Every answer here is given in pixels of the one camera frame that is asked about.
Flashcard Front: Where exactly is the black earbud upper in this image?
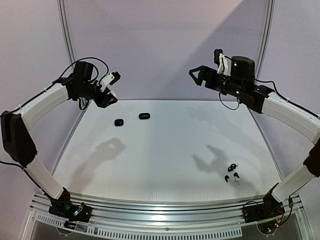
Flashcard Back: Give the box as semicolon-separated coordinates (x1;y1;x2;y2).
230;163;237;170

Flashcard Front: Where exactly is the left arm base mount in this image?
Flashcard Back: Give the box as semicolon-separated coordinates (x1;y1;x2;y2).
48;199;93;223

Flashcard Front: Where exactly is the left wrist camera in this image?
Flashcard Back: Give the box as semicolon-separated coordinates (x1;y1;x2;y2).
98;71;121;92

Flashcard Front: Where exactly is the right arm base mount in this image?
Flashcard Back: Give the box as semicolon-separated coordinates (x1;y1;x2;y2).
241;196;285;223

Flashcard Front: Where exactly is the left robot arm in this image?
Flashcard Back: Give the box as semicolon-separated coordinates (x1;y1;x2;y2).
0;58;121;217

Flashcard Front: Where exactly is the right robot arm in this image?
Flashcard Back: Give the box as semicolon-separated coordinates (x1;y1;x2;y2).
189;53;320;218

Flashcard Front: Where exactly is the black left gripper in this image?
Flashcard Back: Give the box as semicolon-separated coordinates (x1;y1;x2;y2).
77;80;118;108

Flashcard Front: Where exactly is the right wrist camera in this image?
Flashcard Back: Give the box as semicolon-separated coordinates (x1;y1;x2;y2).
213;49;229;74

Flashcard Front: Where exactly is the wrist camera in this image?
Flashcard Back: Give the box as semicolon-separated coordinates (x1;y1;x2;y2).
213;49;229;74
98;71;121;92

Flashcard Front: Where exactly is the aluminium frame post left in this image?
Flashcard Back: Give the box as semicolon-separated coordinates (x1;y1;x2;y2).
57;0;75;64

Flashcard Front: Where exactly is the aluminium front rail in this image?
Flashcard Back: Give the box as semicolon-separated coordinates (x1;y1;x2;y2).
22;193;312;240

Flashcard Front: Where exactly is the black glossy charging case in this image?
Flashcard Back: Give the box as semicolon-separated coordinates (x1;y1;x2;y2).
114;118;124;127

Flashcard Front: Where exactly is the black oval charging case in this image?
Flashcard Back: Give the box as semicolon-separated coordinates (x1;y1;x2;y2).
138;112;151;120

